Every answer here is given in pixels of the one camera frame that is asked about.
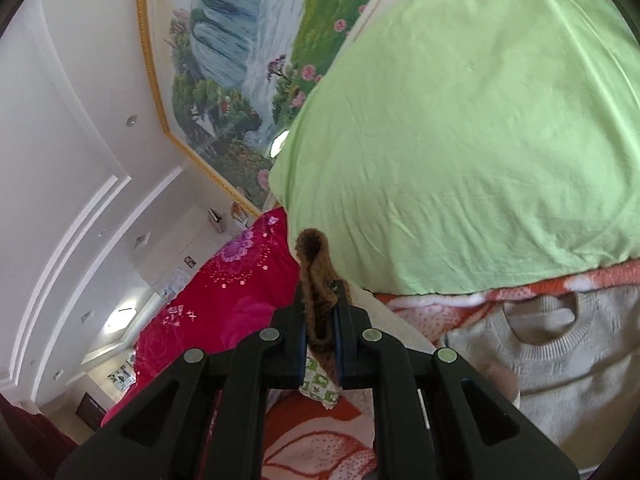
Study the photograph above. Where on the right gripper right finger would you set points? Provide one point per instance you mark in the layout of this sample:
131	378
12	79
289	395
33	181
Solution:
435	417

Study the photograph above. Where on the gold framed landscape painting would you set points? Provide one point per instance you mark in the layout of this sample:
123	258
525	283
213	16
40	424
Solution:
228	76

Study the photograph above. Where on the orange white floral blanket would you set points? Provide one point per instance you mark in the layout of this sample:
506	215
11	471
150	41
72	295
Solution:
306	441

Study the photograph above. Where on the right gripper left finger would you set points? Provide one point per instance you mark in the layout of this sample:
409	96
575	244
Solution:
204	416

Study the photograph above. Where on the red rose pillow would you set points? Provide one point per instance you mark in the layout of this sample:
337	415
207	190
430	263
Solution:
233	295

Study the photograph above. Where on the green white checkered pillow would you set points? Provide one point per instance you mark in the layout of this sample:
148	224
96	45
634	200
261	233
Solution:
317	385

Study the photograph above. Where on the grey knit sweater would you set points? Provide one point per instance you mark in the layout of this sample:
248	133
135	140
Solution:
566	354

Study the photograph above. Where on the green quilt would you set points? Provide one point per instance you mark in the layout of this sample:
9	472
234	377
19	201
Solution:
462	145

